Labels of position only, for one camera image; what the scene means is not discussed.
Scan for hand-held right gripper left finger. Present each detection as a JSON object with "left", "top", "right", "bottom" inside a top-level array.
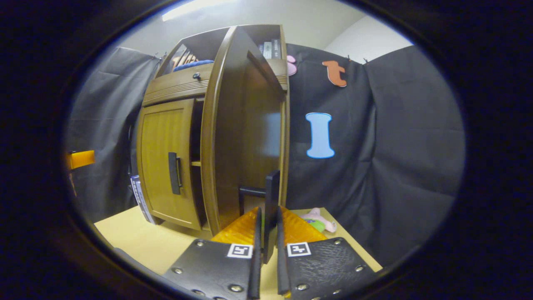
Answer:
[{"left": 162, "top": 206, "right": 263, "bottom": 300}]

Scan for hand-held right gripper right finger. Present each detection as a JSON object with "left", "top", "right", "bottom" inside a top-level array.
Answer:
[{"left": 276, "top": 206, "right": 377, "bottom": 300}]

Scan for wooden shoe cabinet door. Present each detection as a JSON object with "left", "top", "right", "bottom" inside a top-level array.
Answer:
[
  {"left": 137, "top": 99, "right": 204, "bottom": 231},
  {"left": 201, "top": 26, "right": 289, "bottom": 264}
]

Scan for wooden double-door shoe cabinet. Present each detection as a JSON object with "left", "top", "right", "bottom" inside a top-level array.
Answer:
[{"left": 137, "top": 24, "right": 291, "bottom": 236}]

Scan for pink green plush toy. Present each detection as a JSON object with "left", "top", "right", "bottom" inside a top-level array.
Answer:
[{"left": 301, "top": 207, "right": 337, "bottom": 233}]

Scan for wooden drawer with black knob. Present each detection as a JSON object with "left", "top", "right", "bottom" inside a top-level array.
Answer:
[{"left": 142, "top": 58, "right": 289, "bottom": 107}]

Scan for black backdrop cloth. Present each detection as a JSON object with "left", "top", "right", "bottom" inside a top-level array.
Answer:
[{"left": 65, "top": 44, "right": 465, "bottom": 267}]

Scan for blue towel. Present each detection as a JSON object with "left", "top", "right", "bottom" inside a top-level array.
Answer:
[{"left": 173, "top": 60, "right": 215, "bottom": 72}]

